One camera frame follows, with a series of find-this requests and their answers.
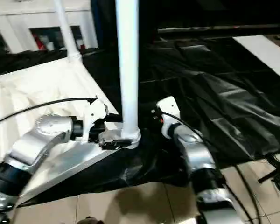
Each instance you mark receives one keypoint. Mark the black tripod stand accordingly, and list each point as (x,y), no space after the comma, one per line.
(277,175)

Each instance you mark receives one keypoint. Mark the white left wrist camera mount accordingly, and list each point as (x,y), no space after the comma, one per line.
(93,114)

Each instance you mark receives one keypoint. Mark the white glass-door cabinet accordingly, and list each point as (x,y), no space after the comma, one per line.
(18,21)

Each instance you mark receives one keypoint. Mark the long grey metal bar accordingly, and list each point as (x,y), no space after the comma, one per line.
(212,28)

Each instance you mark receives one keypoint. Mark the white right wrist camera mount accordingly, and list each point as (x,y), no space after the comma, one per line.
(169,107)

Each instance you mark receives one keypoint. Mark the white flat box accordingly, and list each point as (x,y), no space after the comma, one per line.
(266,51)

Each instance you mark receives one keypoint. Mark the white plastic table top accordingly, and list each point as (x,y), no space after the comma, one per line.
(37,81)

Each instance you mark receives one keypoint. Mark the black work mat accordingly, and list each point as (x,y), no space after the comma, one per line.
(200,93)

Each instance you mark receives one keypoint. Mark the dark brown rounded object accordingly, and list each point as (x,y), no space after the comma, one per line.
(91,220)

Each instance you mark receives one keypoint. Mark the large black case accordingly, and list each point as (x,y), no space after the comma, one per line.
(177,11)

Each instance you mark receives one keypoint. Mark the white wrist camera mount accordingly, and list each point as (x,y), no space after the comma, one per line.
(169,107)
(93,114)

